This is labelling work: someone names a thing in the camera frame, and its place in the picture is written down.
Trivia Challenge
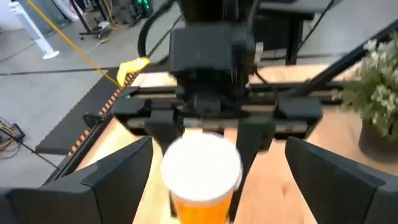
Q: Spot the black wheeled stand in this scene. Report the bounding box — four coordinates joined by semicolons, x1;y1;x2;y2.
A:
70;0;113;40

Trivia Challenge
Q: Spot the white floor stand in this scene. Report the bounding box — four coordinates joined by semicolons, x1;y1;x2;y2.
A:
9;0;60;60

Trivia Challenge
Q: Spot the yellow tag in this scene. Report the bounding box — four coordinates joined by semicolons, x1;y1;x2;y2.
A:
116;57;151;88

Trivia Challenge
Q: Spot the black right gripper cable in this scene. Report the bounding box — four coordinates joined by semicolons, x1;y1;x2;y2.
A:
137;0;180;60

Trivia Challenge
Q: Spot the black power brick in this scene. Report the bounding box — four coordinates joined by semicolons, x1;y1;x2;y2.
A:
6;123;26;142

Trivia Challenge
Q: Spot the black hazard-striped floor mat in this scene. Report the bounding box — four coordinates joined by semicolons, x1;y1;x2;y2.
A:
34;67;141;156

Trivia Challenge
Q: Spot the green potted plant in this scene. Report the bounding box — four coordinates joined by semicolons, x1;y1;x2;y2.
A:
331;30;398;162

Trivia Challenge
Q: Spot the yellow hanging cable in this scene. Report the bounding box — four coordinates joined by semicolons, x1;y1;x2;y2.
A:
26;0;122;88

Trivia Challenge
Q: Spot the black stand bar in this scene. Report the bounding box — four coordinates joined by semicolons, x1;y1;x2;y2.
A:
257;0;343;66

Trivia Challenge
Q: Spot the large orange pill bottle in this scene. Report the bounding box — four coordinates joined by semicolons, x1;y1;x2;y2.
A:
160;132;243;224

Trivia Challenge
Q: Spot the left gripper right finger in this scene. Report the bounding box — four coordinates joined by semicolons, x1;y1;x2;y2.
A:
284;136;398;224

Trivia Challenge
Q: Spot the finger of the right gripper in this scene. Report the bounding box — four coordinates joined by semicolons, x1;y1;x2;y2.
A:
113;98;184;153
229;98;323;218

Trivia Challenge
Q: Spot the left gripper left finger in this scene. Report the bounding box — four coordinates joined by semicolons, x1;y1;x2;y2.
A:
0;136;154;224

